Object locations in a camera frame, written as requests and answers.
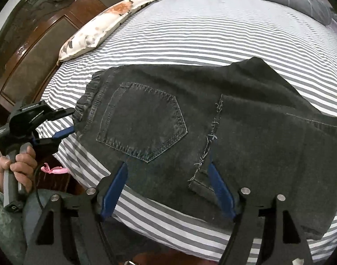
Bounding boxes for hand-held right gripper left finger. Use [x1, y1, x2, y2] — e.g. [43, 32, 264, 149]
[23, 160, 129, 265]

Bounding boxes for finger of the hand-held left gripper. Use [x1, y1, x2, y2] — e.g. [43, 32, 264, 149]
[32, 125, 75, 155]
[47, 106, 76, 121]

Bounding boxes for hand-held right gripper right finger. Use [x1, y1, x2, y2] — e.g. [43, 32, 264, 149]
[207, 161, 314, 265]

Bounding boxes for dark grey denim pants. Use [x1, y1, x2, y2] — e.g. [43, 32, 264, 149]
[73, 57, 337, 240]

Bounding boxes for person's left forearm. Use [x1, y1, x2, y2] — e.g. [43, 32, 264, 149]
[0, 178, 29, 257]

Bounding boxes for person's left hand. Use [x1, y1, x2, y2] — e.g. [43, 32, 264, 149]
[0, 145, 38, 194]

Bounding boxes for pink cloth scrap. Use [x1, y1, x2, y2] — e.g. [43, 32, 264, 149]
[41, 163, 71, 175]

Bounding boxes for carved wooden headboard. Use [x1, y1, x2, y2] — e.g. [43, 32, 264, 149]
[0, 0, 143, 122]

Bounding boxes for floral pillow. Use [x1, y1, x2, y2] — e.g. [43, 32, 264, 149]
[58, 0, 159, 62]

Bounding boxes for grey white striped bed sheet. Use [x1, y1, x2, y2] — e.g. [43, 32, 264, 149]
[36, 0, 337, 263]

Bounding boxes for black cable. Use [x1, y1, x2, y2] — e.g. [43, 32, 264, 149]
[32, 167, 44, 212]

